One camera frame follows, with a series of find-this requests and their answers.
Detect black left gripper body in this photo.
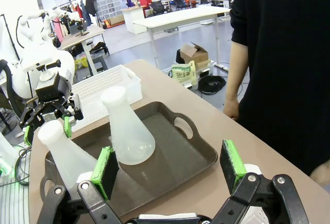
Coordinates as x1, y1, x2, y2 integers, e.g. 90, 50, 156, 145
35, 72, 73, 106

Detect translucent white Erlenmeyer flask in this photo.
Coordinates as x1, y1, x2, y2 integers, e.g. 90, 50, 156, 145
37, 119, 98, 191
100, 85, 156, 166

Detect open cardboard box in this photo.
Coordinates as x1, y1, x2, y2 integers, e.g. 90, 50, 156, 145
178, 42, 210, 70

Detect white perforated plastic basket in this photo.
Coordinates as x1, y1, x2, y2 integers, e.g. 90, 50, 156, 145
242, 203, 271, 224
71, 64, 143, 133

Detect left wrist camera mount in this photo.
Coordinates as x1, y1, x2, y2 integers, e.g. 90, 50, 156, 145
22, 57, 62, 82

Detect person's right forearm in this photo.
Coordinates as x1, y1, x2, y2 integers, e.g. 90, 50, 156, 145
224, 40, 250, 104

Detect black cable coil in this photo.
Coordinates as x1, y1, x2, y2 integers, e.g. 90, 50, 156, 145
197, 75, 227, 96

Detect dark brown plastic tray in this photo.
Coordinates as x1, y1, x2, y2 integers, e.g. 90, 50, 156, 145
40, 101, 219, 217

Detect white storage drawers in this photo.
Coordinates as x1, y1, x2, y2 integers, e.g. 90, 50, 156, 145
95, 0, 122, 20

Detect person's right hand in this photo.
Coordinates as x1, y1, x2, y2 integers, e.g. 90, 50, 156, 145
222, 97, 240, 120

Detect black jacket on rack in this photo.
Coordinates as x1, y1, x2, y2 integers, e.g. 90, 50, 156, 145
85, 0, 97, 18

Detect white desk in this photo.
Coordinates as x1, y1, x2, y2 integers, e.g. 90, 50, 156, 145
133, 6, 232, 72

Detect white cabinet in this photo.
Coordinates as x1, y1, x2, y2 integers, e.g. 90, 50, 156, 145
121, 7, 147, 35

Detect person's left hand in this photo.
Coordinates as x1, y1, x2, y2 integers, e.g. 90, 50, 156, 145
309, 158, 330, 192

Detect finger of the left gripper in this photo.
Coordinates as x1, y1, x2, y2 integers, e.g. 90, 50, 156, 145
58, 94, 84, 139
18, 104, 46, 146

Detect green and white bag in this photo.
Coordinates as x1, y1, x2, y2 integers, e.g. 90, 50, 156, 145
171, 60, 198, 89

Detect black device on stand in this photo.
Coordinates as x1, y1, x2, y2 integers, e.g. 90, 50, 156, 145
67, 19, 90, 38

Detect left arm black cable sleeve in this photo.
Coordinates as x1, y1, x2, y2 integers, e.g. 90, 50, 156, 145
0, 59, 25, 116

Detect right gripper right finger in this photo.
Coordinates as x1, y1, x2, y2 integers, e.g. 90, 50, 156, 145
211, 139, 310, 224

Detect person in black sweater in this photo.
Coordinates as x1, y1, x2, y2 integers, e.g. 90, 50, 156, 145
228, 0, 330, 176

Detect brown top table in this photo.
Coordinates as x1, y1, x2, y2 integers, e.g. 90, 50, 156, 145
60, 25, 107, 77

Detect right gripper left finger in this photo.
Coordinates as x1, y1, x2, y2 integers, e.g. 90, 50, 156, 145
38, 145, 125, 224

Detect yellow bag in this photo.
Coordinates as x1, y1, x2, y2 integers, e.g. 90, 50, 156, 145
74, 57, 88, 69

